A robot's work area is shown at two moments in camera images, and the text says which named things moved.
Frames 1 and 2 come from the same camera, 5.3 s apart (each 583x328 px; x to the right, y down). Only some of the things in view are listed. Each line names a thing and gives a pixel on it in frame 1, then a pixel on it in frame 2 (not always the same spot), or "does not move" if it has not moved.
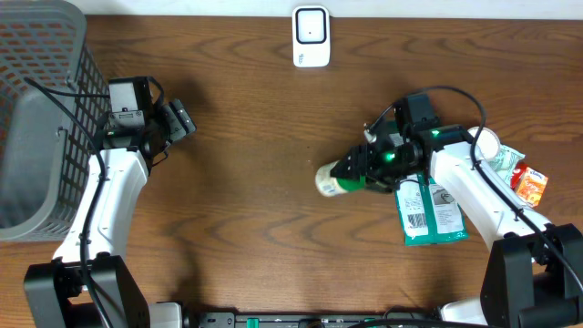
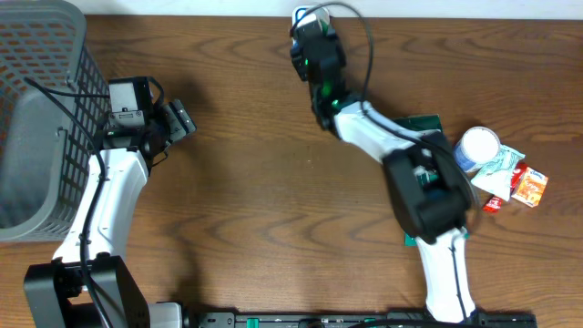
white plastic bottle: x=487 y=144 does not move
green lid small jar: x=329 y=185 to x=305 y=14
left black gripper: x=177 y=120 does not move
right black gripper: x=363 y=158 to x=298 y=61
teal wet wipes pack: x=506 y=162 does not move
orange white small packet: x=532 y=186 does not move
